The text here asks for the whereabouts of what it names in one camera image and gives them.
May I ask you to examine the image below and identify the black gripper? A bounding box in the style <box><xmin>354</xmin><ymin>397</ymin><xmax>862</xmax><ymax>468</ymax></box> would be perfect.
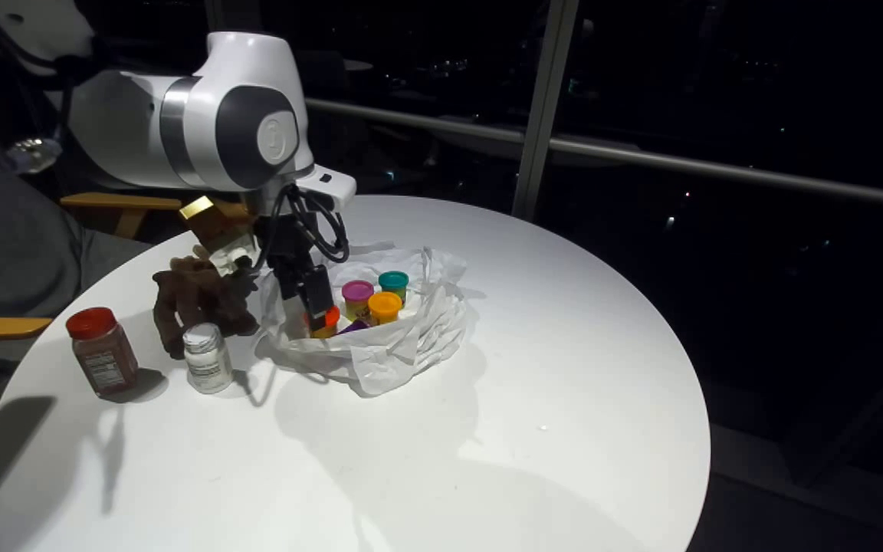
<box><xmin>254</xmin><ymin>208</ymin><xmax>334</xmax><ymax>341</ymax></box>

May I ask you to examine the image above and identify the dough tub with orange lid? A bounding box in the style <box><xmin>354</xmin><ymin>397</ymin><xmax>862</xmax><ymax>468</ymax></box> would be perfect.
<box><xmin>311</xmin><ymin>303</ymin><xmax>346</xmax><ymax>341</ymax></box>

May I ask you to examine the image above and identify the dough tub with pink lid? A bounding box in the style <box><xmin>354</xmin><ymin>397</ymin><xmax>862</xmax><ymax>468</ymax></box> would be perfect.
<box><xmin>341</xmin><ymin>276</ymin><xmax>377</xmax><ymax>323</ymax></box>

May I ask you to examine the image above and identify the dough tub with teal lid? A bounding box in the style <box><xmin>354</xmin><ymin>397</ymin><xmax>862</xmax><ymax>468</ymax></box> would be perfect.
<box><xmin>373</xmin><ymin>265</ymin><xmax>415</xmax><ymax>306</ymax></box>

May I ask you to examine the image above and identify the brown plush moose toy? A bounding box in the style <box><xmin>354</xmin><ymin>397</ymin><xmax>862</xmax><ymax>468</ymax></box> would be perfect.
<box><xmin>149</xmin><ymin>242</ymin><xmax>263</xmax><ymax>362</ymax></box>

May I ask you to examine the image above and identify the small bottle with white cap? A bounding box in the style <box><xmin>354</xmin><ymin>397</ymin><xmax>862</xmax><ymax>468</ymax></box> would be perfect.
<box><xmin>177</xmin><ymin>318</ymin><xmax>233</xmax><ymax>392</ymax></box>

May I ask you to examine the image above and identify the spice jar with red lid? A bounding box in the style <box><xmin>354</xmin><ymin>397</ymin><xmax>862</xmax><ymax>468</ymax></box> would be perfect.
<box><xmin>62</xmin><ymin>303</ymin><xmax>143</xmax><ymax>400</ymax></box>

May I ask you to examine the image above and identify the translucent white plastic bag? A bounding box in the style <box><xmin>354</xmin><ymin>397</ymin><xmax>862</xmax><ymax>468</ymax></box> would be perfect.
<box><xmin>249</xmin><ymin>242</ymin><xmax>477</xmax><ymax>397</ymax></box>

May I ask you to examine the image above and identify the dough tub with yellow lid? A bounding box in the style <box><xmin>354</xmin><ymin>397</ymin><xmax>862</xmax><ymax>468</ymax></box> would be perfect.
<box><xmin>366</xmin><ymin>288</ymin><xmax>407</xmax><ymax>327</ymax></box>

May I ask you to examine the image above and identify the grey upholstered armchair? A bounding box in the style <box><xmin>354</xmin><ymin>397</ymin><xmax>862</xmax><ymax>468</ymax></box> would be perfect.
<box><xmin>0</xmin><ymin>120</ymin><xmax>154</xmax><ymax>341</ymax></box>

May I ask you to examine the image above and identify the grey horizontal window railing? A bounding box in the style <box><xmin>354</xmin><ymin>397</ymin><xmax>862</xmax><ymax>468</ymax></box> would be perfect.
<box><xmin>301</xmin><ymin>88</ymin><xmax>883</xmax><ymax>214</ymax></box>

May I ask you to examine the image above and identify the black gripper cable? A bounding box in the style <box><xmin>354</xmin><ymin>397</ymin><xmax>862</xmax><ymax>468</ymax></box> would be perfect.
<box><xmin>285</xmin><ymin>180</ymin><xmax>356</xmax><ymax>265</ymax></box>

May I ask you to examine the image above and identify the glossy wrist camera box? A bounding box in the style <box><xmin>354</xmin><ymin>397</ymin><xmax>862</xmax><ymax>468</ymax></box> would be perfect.
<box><xmin>175</xmin><ymin>194</ymin><xmax>261</xmax><ymax>261</ymax></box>

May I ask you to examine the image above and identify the light grey window post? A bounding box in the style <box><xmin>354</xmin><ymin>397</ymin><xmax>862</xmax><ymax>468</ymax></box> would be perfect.
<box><xmin>508</xmin><ymin>0</ymin><xmax>583</xmax><ymax>222</ymax></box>

